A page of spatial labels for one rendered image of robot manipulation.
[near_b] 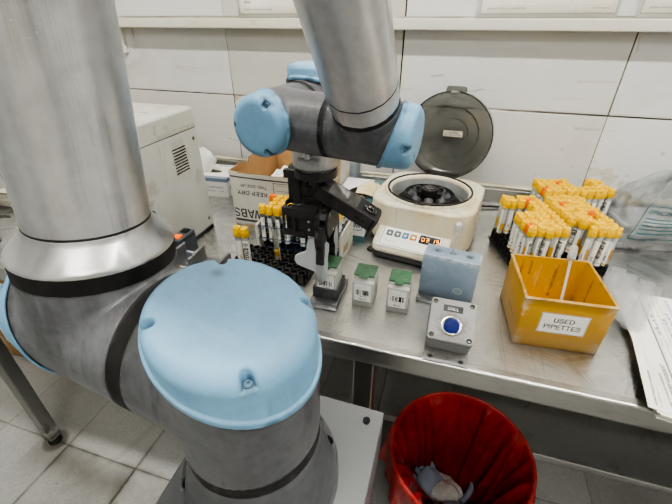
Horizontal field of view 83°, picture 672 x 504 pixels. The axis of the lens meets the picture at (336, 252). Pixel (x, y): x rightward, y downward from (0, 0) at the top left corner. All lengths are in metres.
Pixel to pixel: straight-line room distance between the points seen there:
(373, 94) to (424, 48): 0.76
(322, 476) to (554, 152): 1.02
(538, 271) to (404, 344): 0.29
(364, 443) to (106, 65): 0.41
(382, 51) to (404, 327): 0.48
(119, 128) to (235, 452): 0.23
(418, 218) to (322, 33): 0.58
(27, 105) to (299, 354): 0.21
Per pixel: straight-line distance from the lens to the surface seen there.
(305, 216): 0.63
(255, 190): 0.97
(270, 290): 0.28
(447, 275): 0.73
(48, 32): 0.28
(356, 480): 0.44
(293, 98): 0.48
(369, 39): 0.34
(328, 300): 0.72
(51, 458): 1.85
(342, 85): 0.37
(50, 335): 0.35
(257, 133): 0.48
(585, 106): 1.18
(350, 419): 0.47
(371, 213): 0.62
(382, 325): 0.70
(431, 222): 0.85
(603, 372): 0.74
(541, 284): 0.81
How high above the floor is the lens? 1.35
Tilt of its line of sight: 32 degrees down
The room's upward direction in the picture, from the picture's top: straight up
